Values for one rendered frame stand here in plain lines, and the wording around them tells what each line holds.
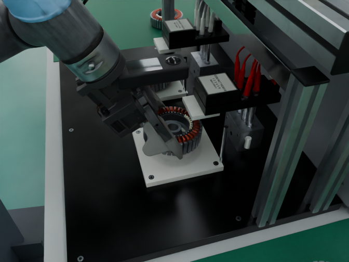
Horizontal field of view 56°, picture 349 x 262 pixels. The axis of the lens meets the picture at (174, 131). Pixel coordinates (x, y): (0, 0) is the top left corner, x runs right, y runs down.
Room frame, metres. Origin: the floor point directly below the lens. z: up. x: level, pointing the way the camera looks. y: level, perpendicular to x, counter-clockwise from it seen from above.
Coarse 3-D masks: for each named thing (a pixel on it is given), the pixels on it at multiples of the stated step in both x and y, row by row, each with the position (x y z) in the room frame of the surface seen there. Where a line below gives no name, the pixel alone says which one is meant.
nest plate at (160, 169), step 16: (208, 144) 0.47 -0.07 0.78; (144, 160) 0.42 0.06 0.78; (160, 160) 0.42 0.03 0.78; (176, 160) 0.42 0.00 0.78; (192, 160) 0.42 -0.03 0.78; (208, 160) 0.42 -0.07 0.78; (144, 176) 0.38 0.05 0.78; (160, 176) 0.38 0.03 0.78; (176, 176) 0.38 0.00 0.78; (192, 176) 0.39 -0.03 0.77
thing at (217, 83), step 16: (208, 80) 0.49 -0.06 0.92; (224, 80) 0.49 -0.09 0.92; (192, 96) 0.50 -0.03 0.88; (208, 96) 0.44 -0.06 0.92; (224, 96) 0.45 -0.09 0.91; (240, 96) 0.47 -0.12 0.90; (256, 96) 0.47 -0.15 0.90; (272, 96) 0.47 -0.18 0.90; (192, 112) 0.45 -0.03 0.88; (208, 112) 0.44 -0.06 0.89; (240, 112) 0.52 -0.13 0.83
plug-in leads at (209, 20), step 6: (198, 12) 0.72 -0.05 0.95; (204, 12) 0.71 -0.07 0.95; (198, 18) 0.72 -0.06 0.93; (204, 18) 0.71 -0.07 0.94; (210, 18) 0.72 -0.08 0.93; (216, 18) 0.76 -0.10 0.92; (198, 24) 0.72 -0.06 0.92; (204, 24) 0.71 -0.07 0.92; (210, 24) 0.72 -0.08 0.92; (216, 24) 0.75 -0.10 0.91; (198, 30) 0.73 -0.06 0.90; (204, 30) 0.71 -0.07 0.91; (210, 30) 0.72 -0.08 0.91
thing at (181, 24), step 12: (168, 24) 0.71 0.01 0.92; (180, 24) 0.71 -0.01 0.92; (192, 24) 0.72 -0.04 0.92; (168, 36) 0.68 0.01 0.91; (180, 36) 0.68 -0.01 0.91; (192, 36) 0.69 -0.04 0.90; (204, 36) 0.70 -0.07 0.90; (216, 36) 0.70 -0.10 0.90; (228, 36) 0.71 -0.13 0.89; (168, 48) 0.68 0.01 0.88; (180, 48) 0.68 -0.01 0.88; (204, 48) 0.73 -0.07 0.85
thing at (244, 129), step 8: (232, 112) 0.52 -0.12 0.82; (232, 120) 0.50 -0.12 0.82; (240, 120) 0.49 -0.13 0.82; (256, 120) 0.49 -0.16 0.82; (232, 128) 0.49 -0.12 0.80; (240, 128) 0.47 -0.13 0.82; (248, 128) 0.47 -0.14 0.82; (256, 128) 0.47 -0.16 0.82; (232, 136) 0.49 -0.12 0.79; (240, 136) 0.46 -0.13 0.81; (256, 136) 0.47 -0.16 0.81; (240, 144) 0.46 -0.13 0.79; (256, 144) 0.47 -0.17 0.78
